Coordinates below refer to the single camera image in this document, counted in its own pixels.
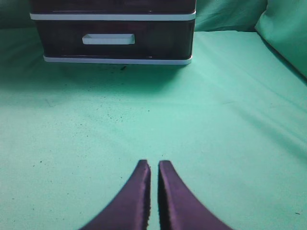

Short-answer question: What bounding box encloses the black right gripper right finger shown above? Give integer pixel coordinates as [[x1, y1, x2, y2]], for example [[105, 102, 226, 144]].
[[158, 160, 231, 230]]

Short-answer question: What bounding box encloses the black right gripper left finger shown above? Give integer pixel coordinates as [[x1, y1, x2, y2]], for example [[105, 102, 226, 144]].
[[81, 160, 151, 230]]

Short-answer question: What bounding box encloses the dark translucent bottom drawer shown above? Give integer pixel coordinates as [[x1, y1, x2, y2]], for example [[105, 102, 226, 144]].
[[36, 21, 195, 60]]

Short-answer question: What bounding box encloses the green cloth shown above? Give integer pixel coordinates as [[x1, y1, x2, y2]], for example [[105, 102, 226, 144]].
[[0, 0, 307, 230]]

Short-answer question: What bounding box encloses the white frame drawer cabinet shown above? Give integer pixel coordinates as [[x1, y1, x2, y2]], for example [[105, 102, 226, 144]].
[[29, 0, 196, 65]]

